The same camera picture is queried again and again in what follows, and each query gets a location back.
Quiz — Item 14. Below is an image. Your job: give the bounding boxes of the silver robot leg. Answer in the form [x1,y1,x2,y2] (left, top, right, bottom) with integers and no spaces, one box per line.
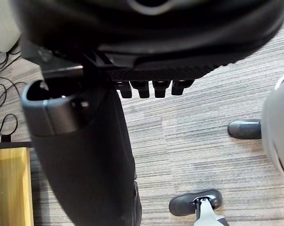
[193,197,228,226]
[261,70,284,185]

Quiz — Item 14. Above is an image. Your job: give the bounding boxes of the white furniture panel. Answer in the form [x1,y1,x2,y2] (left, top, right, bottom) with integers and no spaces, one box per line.
[0,0,23,53]

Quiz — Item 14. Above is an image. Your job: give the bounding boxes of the black shoe rack frame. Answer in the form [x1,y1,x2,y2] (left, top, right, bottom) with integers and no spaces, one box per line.
[0,134,32,150]

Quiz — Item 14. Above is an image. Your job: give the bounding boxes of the black cable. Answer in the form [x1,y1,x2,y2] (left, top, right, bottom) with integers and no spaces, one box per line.
[0,46,28,137]

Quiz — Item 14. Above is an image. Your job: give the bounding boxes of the dark robot foot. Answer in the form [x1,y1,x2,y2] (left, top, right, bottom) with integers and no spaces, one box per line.
[227,119,263,140]
[168,188,223,216]

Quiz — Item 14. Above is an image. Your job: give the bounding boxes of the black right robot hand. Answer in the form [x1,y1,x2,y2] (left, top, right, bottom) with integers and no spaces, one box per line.
[15,0,284,226]

